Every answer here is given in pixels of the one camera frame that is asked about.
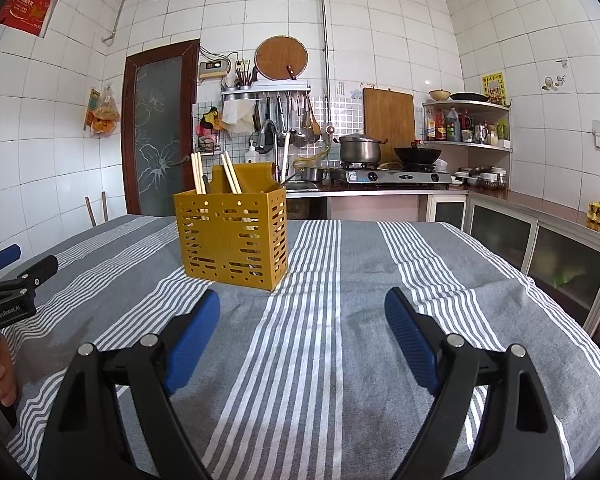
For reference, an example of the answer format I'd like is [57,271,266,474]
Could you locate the grey white striped tablecloth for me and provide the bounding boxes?
[0,214,600,480]

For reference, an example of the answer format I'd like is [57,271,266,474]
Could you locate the wall hooks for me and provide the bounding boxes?
[541,60,569,92]

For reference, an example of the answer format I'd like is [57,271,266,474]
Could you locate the row of hanging ladles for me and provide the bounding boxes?
[250,92,324,154]

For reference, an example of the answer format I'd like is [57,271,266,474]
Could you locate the red wall poster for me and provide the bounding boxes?
[0,0,56,37]

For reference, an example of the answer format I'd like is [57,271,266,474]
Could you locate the yellow black gloves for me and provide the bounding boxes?
[197,107,224,136]

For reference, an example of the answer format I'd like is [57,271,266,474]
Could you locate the yellow wall picture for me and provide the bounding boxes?
[481,71,506,107]

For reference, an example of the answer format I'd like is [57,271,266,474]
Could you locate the white towel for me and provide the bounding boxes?
[222,101,256,134]

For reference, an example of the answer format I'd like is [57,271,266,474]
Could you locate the kitchen counter cabinet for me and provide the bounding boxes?
[285,182,600,342]

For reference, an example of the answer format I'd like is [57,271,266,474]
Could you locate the steel pot with lid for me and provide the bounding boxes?
[334,132,387,165]

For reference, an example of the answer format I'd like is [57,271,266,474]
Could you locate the black wok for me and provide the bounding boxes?
[393,142,444,165]

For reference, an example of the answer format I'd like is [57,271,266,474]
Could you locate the brown frosted glass door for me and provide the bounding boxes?
[121,39,202,217]

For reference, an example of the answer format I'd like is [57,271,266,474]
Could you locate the metal faucet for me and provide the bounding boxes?
[275,135,294,184]

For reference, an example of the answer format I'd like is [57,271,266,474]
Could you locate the hanging plastic bag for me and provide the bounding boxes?
[91,86,122,136]

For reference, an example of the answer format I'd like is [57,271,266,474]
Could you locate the small steel pot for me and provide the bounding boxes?
[297,165,329,184]

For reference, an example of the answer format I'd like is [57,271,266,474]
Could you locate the round wooden board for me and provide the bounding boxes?
[255,35,309,81]

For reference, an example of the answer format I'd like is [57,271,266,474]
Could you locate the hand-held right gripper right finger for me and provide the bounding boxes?
[384,286,566,480]

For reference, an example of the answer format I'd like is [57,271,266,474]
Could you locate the rectangular wooden cutting board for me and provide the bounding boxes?
[363,87,416,149]

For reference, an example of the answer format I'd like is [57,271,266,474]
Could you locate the metal wall rack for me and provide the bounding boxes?
[221,82,312,101]

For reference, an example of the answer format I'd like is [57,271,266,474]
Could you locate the cluster of steel bowls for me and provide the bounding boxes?
[455,166,509,190]

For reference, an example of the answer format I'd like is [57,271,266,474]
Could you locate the row of condiment bottles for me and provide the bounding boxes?
[425,107,510,143]

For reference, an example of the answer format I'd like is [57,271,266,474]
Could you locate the steel gas stove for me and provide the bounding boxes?
[330,164,454,186]

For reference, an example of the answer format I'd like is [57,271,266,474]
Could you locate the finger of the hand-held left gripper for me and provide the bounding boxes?
[0,243,22,275]
[0,254,60,306]

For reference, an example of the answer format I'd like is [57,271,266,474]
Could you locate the wall electrical box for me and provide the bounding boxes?
[198,60,230,79]

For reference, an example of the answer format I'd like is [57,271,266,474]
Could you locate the yellow perforated utensil holder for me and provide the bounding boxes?
[173,161,288,292]

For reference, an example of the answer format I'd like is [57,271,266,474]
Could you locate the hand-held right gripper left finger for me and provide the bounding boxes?
[36,288,222,480]

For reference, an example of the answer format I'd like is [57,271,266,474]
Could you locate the white corner shelf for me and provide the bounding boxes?
[422,99,514,154]

